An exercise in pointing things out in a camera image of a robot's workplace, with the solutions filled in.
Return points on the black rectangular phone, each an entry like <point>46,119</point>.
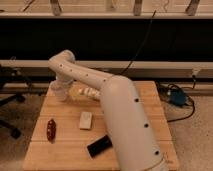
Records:
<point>99,146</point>

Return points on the white ceramic cup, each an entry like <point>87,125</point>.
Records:
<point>59,90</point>

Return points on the red patterned oval object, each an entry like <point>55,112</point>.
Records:
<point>51,130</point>

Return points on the blue power box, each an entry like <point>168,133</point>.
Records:
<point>177,97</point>

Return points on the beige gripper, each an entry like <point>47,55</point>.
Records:
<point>74,93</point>

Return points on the white rectangular block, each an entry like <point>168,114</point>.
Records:
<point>85,120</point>

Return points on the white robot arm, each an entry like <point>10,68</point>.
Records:
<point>128,126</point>

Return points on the white plastic bottle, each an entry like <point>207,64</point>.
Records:
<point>90,93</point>

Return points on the black office chair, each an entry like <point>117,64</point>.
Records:
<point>14,132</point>

